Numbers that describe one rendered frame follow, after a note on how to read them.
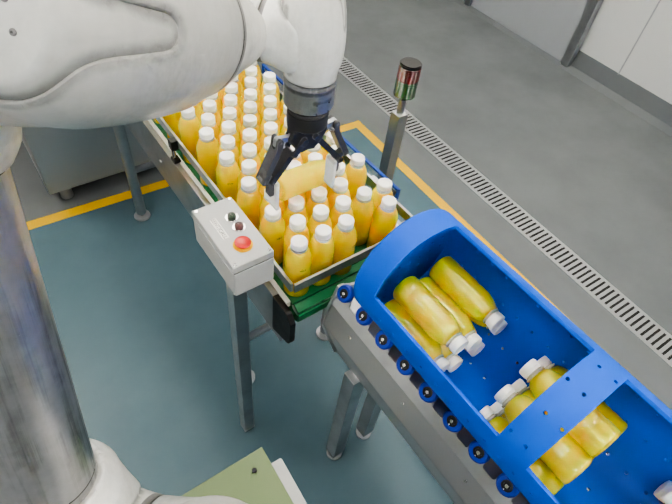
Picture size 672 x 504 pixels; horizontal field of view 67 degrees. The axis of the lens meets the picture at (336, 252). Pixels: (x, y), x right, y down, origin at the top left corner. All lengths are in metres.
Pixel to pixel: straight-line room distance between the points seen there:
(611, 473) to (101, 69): 1.11
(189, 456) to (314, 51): 1.60
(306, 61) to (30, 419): 0.59
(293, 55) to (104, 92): 0.57
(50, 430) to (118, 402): 1.64
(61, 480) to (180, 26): 0.47
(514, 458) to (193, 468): 1.35
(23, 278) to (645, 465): 1.07
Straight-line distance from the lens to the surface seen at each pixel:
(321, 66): 0.83
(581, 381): 0.93
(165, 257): 2.59
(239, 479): 0.93
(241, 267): 1.09
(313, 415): 2.11
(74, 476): 0.64
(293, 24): 0.82
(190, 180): 1.59
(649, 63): 4.50
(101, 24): 0.27
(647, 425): 1.14
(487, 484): 1.14
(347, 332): 1.26
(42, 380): 0.54
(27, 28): 0.26
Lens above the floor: 1.94
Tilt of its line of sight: 49 degrees down
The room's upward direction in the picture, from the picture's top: 9 degrees clockwise
